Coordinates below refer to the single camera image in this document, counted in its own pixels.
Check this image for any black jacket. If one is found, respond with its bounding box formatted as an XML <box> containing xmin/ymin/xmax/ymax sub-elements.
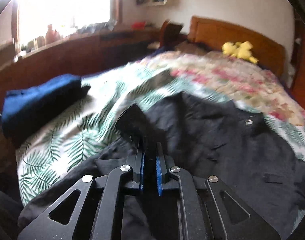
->
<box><xmin>18</xmin><ymin>93</ymin><xmax>305</xmax><ymax>239</ymax></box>

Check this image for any palm leaf print bedsheet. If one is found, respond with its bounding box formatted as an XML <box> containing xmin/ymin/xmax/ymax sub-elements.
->
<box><xmin>16</xmin><ymin>52</ymin><xmax>305</xmax><ymax>230</ymax></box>

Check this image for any folded blue garment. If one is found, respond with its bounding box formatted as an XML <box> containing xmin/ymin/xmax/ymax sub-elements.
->
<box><xmin>2</xmin><ymin>74</ymin><xmax>90</xmax><ymax>145</ymax></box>

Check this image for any wooden louvered wardrobe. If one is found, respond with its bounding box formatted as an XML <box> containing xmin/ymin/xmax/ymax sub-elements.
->
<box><xmin>291</xmin><ymin>11</ymin><xmax>305</xmax><ymax>109</ymax></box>

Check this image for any dark wooden side cabinet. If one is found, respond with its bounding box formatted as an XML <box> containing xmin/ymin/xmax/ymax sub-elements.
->
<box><xmin>0</xmin><ymin>28</ymin><xmax>159</xmax><ymax>111</ymax></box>

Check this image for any yellow plush toy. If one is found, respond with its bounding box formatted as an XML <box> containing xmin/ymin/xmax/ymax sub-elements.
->
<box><xmin>221</xmin><ymin>41</ymin><xmax>259</xmax><ymax>64</ymax></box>

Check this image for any wooden headboard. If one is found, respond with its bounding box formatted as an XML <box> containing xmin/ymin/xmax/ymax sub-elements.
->
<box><xmin>187</xmin><ymin>16</ymin><xmax>286</xmax><ymax>77</ymax></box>

